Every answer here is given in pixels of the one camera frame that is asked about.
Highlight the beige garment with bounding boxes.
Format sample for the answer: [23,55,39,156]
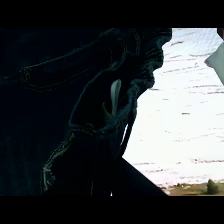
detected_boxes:
[204,41,224,86]

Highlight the dark blue jeans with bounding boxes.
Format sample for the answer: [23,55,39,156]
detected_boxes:
[0,28,173,197]

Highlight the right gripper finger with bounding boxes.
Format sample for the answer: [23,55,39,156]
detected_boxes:
[111,157,168,197]

